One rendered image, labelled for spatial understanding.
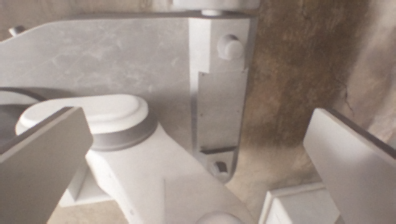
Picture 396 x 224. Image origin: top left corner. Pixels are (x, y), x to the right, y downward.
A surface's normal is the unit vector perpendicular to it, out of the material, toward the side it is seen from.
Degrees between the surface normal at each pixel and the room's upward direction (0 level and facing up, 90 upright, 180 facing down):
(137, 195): 90
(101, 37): 0
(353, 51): 0
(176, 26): 0
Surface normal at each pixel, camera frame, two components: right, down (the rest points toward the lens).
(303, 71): 0.18, 0.51
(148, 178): 0.00, -0.85
